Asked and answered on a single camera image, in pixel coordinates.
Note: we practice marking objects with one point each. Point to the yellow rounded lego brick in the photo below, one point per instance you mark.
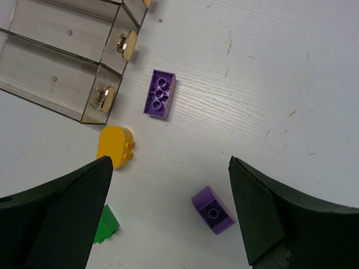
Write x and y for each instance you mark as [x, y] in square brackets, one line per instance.
[117, 143]

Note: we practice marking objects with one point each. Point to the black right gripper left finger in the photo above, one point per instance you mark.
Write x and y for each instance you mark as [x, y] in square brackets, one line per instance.
[54, 224]

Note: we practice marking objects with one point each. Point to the clear container bin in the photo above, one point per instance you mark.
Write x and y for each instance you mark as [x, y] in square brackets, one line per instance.
[89, 29]
[136, 9]
[54, 80]

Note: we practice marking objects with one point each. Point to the gold knob back bin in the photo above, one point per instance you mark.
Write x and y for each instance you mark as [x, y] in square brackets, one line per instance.
[147, 3]

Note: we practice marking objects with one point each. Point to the gold knob front bin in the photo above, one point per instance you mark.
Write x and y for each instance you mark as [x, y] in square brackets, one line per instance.
[102, 98]

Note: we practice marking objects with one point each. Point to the gold knob bin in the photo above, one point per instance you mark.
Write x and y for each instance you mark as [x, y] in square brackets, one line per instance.
[147, 3]
[126, 45]
[102, 98]

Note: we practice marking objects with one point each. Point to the purple rectangular lego brick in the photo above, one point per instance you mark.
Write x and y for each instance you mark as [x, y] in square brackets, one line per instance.
[160, 94]

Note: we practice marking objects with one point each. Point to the clear back container bin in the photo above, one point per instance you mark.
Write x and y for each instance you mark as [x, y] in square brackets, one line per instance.
[136, 9]

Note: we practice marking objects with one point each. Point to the green lego brick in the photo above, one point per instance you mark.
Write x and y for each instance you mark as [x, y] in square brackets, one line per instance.
[108, 225]

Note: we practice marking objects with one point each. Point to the purple curved lego brick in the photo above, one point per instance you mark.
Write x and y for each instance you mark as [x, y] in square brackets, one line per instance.
[212, 210]

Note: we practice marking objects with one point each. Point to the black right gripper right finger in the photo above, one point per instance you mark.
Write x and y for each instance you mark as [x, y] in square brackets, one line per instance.
[282, 227]

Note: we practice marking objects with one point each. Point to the clear front container bin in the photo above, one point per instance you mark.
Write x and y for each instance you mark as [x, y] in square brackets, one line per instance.
[54, 80]

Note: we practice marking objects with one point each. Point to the gold knob middle bin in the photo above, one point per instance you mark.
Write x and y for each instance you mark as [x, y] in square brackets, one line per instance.
[126, 45]

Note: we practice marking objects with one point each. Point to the clear middle container bin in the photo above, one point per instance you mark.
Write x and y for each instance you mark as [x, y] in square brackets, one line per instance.
[89, 29]

